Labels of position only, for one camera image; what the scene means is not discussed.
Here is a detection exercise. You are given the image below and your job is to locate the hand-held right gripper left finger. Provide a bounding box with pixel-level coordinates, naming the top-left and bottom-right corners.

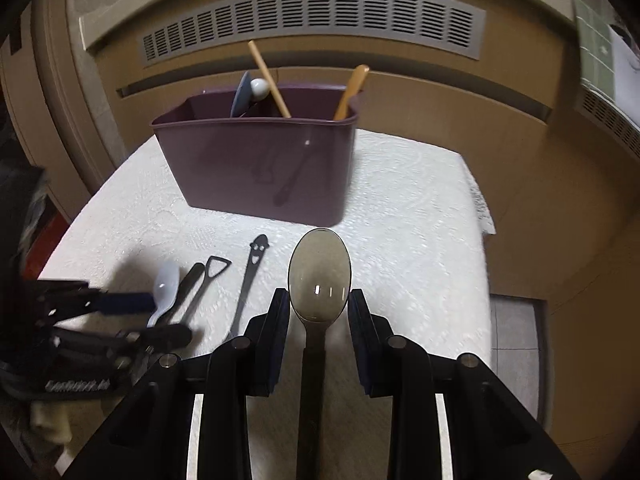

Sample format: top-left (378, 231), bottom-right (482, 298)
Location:
top-left (62, 287), bottom-right (292, 480)

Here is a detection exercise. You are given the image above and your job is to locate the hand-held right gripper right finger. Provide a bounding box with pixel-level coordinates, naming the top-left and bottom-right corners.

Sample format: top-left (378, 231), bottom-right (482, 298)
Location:
top-left (347, 289), bottom-right (583, 480)

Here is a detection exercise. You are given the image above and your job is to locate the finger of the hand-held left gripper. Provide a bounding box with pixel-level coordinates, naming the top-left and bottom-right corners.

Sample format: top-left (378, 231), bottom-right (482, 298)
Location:
top-left (50, 322), bottom-right (193, 361)
top-left (37, 280), bottom-right (156, 318)

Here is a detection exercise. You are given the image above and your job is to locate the white plastic spoon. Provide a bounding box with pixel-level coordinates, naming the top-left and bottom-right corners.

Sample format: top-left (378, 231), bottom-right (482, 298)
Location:
top-left (146, 260), bottom-right (181, 328)

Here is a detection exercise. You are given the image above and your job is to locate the black shovel-handle spoon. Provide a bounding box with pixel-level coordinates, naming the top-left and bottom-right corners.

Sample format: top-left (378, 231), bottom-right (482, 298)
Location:
top-left (170, 256), bottom-right (232, 328)

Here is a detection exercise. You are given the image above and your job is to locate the black smiley-handle spoon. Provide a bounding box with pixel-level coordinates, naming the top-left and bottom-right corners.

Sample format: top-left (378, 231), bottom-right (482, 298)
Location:
top-left (227, 234), bottom-right (271, 341)

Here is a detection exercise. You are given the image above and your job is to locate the black long-handled spoon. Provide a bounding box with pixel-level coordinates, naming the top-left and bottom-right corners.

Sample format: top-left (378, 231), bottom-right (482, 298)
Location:
top-left (162, 262), bottom-right (206, 326)

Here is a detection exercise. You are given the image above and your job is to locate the large dark metal spoon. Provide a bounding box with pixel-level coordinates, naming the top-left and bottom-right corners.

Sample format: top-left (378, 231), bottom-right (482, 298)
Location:
top-left (287, 227), bottom-right (352, 480)

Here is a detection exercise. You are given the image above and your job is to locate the purple plastic utensil holder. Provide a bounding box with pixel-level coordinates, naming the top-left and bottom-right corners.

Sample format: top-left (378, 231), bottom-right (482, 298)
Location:
top-left (151, 82), bottom-right (361, 228)

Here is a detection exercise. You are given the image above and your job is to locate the blue-grey plastic spoon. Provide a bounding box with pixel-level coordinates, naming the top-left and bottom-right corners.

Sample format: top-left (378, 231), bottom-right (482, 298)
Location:
top-left (231, 71), bottom-right (256, 117)

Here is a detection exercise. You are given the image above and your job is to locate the black spoon with white ball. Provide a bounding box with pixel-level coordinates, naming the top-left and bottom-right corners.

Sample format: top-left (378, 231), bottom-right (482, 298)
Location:
top-left (240, 78), bottom-right (272, 117)

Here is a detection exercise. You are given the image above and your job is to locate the wooden chopstick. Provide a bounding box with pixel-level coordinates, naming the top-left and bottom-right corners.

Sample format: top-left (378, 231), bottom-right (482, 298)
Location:
top-left (248, 41), bottom-right (292, 119)

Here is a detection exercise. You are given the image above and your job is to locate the red floor mat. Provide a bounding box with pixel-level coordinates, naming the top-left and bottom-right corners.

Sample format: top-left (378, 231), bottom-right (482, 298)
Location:
top-left (22, 207), bottom-right (71, 281)

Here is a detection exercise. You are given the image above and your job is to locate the white lace tablecloth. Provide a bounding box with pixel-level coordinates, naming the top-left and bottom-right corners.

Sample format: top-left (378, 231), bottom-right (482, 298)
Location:
top-left (37, 127), bottom-right (497, 480)

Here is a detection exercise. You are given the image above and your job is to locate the long grey vent grille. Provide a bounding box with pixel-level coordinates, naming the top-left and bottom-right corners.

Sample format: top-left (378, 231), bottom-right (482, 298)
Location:
top-left (139, 0), bottom-right (487, 68)

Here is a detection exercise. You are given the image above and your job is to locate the short grey vent grille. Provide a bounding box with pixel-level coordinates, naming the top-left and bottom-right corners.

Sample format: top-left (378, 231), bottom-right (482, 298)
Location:
top-left (575, 85), bottom-right (640, 161)

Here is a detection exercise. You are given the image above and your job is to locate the green and white towel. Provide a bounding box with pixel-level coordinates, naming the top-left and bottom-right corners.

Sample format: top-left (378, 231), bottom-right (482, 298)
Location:
top-left (572, 0), bottom-right (640, 106)

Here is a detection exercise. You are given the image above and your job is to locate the brown door frame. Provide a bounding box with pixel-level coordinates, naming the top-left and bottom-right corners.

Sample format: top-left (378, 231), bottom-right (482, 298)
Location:
top-left (0, 0), bottom-right (126, 221)

